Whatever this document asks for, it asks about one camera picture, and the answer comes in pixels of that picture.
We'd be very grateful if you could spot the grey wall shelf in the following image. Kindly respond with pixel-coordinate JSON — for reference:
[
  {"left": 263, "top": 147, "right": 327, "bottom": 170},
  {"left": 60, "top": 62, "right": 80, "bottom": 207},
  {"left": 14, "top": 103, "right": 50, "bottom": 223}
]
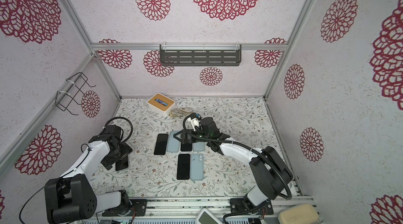
[{"left": 160, "top": 44, "right": 242, "bottom": 67}]

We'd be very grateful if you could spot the black wire rack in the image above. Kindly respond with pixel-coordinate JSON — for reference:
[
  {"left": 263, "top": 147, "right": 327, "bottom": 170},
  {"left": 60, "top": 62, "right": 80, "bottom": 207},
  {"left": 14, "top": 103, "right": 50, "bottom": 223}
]
[{"left": 55, "top": 72, "right": 95, "bottom": 116}]

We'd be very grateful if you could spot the light blue phone case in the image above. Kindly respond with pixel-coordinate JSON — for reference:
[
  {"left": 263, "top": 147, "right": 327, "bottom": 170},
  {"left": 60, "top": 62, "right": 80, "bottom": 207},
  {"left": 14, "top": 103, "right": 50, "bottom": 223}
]
[
  {"left": 166, "top": 131, "right": 181, "bottom": 153},
  {"left": 190, "top": 154, "right": 204, "bottom": 181},
  {"left": 193, "top": 142, "right": 206, "bottom": 152}
]

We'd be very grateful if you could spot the clear plastic bag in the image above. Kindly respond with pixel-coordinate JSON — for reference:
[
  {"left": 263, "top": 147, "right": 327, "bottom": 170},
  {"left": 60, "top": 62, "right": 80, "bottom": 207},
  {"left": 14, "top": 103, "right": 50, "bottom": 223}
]
[{"left": 169, "top": 107, "right": 193, "bottom": 118}]

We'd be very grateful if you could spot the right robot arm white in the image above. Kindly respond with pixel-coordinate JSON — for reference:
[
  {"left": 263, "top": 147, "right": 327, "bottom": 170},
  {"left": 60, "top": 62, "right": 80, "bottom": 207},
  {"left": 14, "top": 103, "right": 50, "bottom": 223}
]
[{"left": 173, "top": 113, "right": 293, "bottom": 209}]

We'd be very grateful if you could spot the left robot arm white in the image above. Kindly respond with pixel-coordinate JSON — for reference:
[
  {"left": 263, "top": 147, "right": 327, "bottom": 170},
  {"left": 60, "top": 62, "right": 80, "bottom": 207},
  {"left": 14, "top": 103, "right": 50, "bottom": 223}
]
[{"left": 45, "top": 125, "right": 132, "bottom": 224}]

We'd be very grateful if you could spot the beige sponge block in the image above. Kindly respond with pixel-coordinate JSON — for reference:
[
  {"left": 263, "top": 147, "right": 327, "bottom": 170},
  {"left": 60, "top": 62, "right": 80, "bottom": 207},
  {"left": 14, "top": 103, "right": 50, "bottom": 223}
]
[{"left": 278, "top": 204, "right": 319, "bottom": 224}]

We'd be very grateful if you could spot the white device at bottom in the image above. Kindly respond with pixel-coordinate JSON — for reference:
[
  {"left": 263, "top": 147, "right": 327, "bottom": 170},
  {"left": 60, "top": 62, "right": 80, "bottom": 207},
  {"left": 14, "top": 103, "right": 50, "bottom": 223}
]
[{"left": 195, "top": 208, "right": 223, "bottom": 224}]

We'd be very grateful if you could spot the white tissue box wooden lid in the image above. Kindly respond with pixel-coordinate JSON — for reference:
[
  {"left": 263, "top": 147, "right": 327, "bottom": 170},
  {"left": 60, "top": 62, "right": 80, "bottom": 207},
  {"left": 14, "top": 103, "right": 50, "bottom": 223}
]
[{"left": 148, "top": 93, "right": 176, "bottom": 117}]

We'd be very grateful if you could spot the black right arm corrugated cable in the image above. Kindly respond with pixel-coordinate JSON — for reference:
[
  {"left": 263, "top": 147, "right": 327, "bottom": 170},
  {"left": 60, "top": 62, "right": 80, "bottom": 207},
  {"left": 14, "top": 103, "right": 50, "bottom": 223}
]
[{"left": 182, "top": 113, "right": 293, "bottom": 224}]

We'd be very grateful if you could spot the metal base rail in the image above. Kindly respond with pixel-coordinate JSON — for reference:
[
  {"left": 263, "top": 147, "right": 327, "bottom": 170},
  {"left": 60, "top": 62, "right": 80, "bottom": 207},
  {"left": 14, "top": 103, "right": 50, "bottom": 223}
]
[{"left": 79, "top": 196, "right": 317, "bottom": 224}]

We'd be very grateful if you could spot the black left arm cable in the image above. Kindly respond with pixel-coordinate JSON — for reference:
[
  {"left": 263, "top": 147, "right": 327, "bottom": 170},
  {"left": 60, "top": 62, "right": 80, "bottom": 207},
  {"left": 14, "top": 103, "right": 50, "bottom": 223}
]
[{"left": 18, "top": 116, "right": 134, "bottom": 224}]

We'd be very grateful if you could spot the black phone with screen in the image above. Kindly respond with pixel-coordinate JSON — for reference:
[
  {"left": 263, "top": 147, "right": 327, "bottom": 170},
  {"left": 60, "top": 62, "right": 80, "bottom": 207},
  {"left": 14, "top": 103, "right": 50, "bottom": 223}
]
[{"left": 176, "top": 154, "right": 191, "bottom": 180}]

